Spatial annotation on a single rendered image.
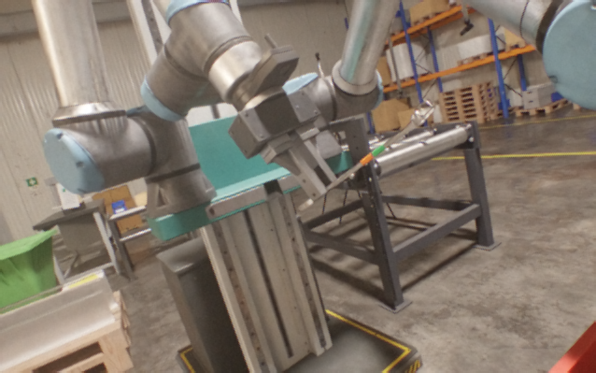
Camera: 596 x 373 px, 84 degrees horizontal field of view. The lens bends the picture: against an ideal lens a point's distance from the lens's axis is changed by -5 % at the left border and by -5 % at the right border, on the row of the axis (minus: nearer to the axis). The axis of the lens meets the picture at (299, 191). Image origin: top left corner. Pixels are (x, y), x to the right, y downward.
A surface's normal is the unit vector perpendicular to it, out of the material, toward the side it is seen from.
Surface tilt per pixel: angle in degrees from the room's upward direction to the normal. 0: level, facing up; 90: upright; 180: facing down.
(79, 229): 90
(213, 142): 90
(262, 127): 67
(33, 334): 90
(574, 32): 93
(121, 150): 99
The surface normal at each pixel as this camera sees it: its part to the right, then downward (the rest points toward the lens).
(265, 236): 0.55, 0.01
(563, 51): -0.91, 0.35
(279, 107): 0.48, -0.40
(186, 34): -0.50, 0.33
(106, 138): 0.74, 0.10
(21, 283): 0.39, 0.35
